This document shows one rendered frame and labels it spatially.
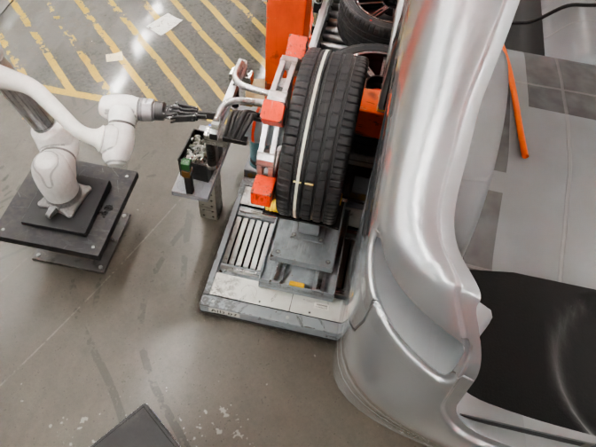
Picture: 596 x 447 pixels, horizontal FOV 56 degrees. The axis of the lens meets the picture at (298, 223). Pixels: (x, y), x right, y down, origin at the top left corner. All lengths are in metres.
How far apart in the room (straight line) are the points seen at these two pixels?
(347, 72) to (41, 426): 1.88
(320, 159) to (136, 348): 1.30
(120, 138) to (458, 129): 1.42
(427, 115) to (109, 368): 1.95
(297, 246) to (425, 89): 1.56
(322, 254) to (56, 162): 1.23
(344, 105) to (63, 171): 1.28
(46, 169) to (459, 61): 1.83
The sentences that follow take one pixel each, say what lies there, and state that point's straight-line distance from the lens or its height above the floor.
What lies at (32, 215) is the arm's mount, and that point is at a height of 0.32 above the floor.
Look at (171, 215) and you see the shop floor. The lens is 3.05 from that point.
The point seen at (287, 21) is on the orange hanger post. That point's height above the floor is 1.07.
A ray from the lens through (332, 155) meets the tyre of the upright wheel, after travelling 1.91.
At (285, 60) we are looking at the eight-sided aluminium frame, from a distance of 2.12.
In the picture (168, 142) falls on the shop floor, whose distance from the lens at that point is 3.39.
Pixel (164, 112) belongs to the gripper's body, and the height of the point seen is 0.89.
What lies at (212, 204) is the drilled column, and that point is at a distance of 2.90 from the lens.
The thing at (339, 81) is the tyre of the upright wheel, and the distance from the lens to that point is 1.98.
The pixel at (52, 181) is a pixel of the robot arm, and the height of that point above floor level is 0.54.
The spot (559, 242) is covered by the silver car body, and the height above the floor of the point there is 0.94.
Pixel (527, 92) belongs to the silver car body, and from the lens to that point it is 2.36.
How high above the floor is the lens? 2.45
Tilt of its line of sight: 55 degrees down
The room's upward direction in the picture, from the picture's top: 6 degrees clockwise
